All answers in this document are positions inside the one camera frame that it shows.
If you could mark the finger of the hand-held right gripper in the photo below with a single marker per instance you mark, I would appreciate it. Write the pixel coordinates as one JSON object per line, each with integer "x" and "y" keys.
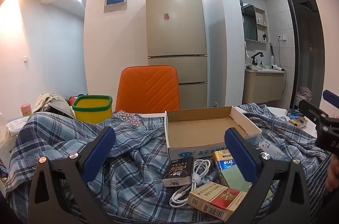
{"x": 311, "y": 109}
{"x": 331, "y": 97}

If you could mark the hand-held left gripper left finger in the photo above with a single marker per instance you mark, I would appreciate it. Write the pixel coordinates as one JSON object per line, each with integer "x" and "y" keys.
{"x": 98, "y": 155}

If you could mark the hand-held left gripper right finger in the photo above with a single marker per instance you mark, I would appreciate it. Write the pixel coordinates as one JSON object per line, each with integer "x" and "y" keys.
{"x": 241, "y": 157}

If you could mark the yellow blue cigarette pack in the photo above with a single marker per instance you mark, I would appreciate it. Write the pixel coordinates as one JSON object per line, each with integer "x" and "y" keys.
{"x": 223, "y": 160}

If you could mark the green envelope pouch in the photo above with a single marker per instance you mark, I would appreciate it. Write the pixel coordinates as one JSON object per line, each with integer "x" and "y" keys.
{"x": 233, "y": 176}

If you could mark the shallow cardboard box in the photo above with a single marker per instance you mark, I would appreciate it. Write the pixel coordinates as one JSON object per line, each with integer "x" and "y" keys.
{"x": 201, "y": 131}

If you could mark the red gold cigarette pack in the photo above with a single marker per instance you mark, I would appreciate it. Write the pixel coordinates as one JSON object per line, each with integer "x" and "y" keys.
{"x": 212, "y": 200}

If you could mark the black tissue packet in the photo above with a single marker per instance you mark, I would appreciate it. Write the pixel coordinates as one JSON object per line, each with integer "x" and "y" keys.
{"x": 177, "y": 171}

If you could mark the person's right hand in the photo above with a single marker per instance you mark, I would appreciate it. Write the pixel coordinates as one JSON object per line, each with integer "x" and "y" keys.
{"x": 333, "y": 173}

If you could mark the beige towel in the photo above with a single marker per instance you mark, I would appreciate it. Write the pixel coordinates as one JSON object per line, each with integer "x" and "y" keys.
{"x": 306, "y": 93}

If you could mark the white printed sachet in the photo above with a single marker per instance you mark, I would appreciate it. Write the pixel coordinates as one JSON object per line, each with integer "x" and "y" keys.
{"x": 270, "y": 148}

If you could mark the blue plaid shirt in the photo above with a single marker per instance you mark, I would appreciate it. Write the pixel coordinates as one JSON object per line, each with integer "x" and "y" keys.
{"x": 132, "y": 160}

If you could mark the yellow bin with green rim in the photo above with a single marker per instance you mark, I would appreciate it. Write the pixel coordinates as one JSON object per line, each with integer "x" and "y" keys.
{"x": 91, "y": 114}

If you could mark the clear sticker sheet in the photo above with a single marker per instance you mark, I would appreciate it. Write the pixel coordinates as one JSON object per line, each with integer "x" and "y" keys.
{"x": 127, "y": 116}

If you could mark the beige vanity cabinet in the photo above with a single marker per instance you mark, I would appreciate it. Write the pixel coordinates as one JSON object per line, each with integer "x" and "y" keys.
{"x": 262, "y": 86}

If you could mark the white hair dryer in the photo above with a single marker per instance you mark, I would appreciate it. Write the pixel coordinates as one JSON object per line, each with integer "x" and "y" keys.
{"x": 275, "y": 67}

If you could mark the red plastic bag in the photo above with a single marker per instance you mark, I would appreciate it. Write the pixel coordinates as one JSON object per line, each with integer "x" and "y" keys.
{"x": 72, "y": 100}

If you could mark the white bottle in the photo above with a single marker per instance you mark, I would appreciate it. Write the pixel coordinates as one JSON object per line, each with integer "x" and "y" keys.
{"x": 272, "y": 62}

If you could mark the grey fabric bag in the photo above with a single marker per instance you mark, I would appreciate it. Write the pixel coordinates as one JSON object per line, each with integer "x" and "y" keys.
{"x": 53, "y": 105}

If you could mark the black faucet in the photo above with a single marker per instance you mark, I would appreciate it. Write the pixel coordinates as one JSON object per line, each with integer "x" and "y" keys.
{"x": 255, "y": 58}

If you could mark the orange quilted chair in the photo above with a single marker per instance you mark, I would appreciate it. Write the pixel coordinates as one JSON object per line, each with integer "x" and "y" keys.
{"x": 148, "y": 89}

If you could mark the pink cup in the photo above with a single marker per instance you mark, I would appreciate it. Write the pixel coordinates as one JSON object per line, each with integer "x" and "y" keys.
{"x": 25, "y": 110}

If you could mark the white printed packet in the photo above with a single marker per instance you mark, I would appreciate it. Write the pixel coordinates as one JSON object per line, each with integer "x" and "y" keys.
{"x": 16, "y": 126}

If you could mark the mirror cabinet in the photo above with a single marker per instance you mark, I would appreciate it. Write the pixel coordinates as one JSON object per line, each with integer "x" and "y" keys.
{"x": 250, "y": 25}

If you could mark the beige three-door fridge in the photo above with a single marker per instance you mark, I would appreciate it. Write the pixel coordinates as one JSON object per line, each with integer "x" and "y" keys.
{"x": 174, "y": 28}

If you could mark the small pink fridge magnet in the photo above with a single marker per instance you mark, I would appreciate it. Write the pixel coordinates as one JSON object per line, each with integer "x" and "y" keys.
{"x": 166, "y": 16}

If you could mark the black door frame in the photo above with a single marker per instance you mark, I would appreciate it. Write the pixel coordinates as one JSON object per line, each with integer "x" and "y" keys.
{"x": 294, "y": 41}

